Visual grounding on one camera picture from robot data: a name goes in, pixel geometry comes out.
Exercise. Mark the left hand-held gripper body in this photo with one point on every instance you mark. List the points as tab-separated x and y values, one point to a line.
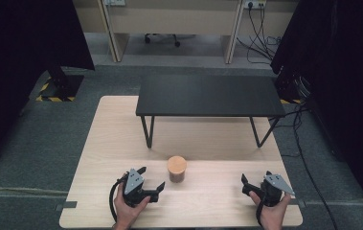
133	187

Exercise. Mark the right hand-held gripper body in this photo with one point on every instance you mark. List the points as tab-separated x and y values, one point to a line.
273	188

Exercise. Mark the person's left hand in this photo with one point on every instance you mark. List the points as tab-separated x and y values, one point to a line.
128	212

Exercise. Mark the person's right hand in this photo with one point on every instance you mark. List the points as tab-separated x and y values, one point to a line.
273	215

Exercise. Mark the grey tape strip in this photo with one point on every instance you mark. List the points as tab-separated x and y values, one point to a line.
299	202
67	205

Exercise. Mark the black metal shelf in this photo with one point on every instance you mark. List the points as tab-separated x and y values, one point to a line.
209	94

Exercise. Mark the yellow black hazard tape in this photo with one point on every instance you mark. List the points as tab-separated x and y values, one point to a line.
54	99

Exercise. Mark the black metal stand base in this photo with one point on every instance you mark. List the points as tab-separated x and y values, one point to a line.
62	84

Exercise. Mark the black curtain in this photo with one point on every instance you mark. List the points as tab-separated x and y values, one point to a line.
338	80
19	64

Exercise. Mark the black office chair base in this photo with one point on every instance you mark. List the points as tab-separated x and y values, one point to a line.
164	38

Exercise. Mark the white wall power socket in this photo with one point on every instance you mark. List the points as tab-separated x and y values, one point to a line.
254	4

